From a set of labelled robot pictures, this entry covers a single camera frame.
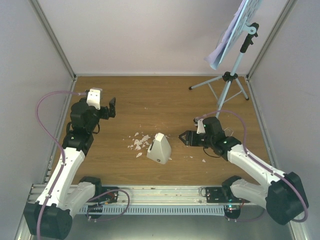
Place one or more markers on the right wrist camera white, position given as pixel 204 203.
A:
pixel 198 122

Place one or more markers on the clear plastic metronome cover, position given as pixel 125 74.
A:
pixel 228 132

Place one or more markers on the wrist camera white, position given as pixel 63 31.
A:
pixel 94 97
pixel 198 122

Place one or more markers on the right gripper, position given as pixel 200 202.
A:
pixel 190 136

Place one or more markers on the right aluminium frame post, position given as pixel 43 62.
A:
pixel 285 12

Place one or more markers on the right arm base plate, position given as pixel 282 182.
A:
pixel 214 194

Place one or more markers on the aluminium frame post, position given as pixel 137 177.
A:
pixel 52 36
pixel 285 12

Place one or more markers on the white debris pile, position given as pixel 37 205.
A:
pixel 139 141

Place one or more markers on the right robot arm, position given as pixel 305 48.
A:
pixel 281 194

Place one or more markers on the left aluminium frame post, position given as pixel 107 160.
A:
pixel 52 36

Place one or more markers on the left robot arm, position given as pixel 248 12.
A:
pixel 51 215

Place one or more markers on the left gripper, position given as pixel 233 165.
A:
pixel 106 114

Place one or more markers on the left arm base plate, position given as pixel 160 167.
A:
pixel 108 198

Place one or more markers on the slotted cable duct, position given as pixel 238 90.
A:
pixel 179 210

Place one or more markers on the white metronome body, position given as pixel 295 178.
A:
pixel 160 149

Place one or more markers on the sheet music paper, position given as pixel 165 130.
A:
pixel 215 57

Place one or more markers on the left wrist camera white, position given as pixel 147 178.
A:
pixel 94 97

